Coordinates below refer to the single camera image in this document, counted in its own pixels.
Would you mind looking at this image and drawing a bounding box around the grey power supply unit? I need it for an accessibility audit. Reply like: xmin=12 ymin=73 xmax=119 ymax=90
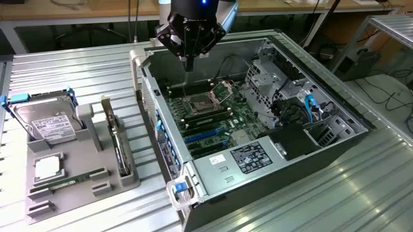
xmin=190 ymin=135 xmax=288 ymax=197

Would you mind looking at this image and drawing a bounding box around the large metal disk bay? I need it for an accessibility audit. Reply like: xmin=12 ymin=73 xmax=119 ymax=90
xmin=244 ymin=58 xmax=312 ymax=126

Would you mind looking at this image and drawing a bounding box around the CPU socket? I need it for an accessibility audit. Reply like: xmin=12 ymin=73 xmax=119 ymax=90
xmin=190 ymin=96 xmax=214 ymax=112

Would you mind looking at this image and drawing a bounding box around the metal socket cover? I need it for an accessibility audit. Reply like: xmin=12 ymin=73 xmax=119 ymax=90
xmin=209 ymin=81 xmax=235 ymax=100

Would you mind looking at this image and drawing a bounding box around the black wire bundle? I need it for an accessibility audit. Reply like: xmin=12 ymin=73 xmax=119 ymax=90
xmin=270 ymin=101 xmax=308 ymax=127

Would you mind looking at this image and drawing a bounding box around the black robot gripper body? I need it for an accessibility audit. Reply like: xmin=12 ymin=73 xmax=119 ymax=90
xmin=169 ymin=0 xmax=221 ymax=50

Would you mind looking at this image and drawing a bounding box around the green motherboard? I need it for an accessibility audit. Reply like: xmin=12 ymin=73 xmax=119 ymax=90
xmin=165 ymin=79 xmax=260 ymax=158

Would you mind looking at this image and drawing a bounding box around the installed black RAM stick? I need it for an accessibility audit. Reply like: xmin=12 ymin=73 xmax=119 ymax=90
xmin=187 ymin=116 xmax=234 ymax=129

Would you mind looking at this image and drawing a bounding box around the grey hanging cable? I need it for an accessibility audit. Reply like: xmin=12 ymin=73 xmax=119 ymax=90
xmin=127 ymin=0 xmax=142 ymax=44

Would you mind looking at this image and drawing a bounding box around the silver CPU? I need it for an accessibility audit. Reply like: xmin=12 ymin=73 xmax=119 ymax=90
xmin=35 ymin=157 xmax=63 ymax=182

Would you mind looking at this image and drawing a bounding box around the thin black wire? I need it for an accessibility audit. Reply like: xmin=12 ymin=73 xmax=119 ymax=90
xmin=217 ymin=55 xmax=250 ymax=81

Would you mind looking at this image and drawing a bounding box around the green graphics card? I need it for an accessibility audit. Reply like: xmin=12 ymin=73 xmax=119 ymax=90
xmin=100 ymin=94 xmax=131 ymax=176

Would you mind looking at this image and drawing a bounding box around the green RAM stick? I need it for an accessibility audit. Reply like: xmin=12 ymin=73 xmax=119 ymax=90
xmin=32 ymin=168 xmax=103 ymax=189

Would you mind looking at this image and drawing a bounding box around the open PC case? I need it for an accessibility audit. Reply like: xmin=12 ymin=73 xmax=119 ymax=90
xmin=130 ymin=29 xmax=377 ymax=232

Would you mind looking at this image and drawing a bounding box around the clear plastic latch frame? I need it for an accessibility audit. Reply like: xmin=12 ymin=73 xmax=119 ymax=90
xmin=166 ymin=174 xmax=198 ymax=211

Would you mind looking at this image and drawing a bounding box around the blue data wire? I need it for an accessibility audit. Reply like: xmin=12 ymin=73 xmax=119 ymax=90
xmin=302 ymin=94 xmax=317 ymax=124

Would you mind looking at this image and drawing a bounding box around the blue disk carrier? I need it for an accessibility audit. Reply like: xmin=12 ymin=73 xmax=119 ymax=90
xmin=0 ymin=87 xmax=86 ymax=129

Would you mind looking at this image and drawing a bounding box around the thin metal locking lever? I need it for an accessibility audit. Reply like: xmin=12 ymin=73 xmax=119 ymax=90
xmin=182 ymin=72 xmax=189 ymax=101

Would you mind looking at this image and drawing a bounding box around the metal slat side table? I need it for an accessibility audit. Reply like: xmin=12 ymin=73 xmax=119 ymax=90
xmin=350 ymin=15 xmax=413 ymax=73

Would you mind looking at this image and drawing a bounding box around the silver hard disk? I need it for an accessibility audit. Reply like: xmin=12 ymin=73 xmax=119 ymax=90
xmin=8 ymin=96 xmax=86 ymax=145

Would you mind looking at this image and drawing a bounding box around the grey parts rack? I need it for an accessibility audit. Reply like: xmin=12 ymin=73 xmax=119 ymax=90
xmin=24 ymin=101 xmax=141 ymax=225

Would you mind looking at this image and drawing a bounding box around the beige plastic case handle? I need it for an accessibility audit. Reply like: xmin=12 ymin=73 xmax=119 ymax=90
xmin=130 ymin=49 xmax=153 ymax=97

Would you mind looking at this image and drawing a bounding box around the black box under table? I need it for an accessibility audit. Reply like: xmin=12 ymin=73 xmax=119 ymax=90
xmin=338 ymin=47 xmax=383 ymax=82

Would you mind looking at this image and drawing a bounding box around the black plastic shroud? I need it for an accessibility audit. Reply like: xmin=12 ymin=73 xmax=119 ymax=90
xmin=268 ymin=123 xmax=321 ymax=161

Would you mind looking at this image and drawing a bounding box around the long PCIe expansion slot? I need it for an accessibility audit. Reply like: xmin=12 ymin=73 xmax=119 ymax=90
xmin=186 ymin=127 xmax=223 ymax=144
xmin=187 ymin=139 xmax=226 ymax=151

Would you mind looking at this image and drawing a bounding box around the wooden desk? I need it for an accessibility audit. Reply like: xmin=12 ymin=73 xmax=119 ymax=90
xmin=0 ymin=0 xmax=413 ymax=23

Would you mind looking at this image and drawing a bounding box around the small metal disk bay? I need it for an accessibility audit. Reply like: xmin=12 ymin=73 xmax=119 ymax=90
xmin=305 ymin=117 xmax=369 ymax=148

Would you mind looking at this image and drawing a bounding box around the blue case release latch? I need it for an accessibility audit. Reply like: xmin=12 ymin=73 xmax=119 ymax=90
xmin=173 ymin=182 xmax=189 ymax=194

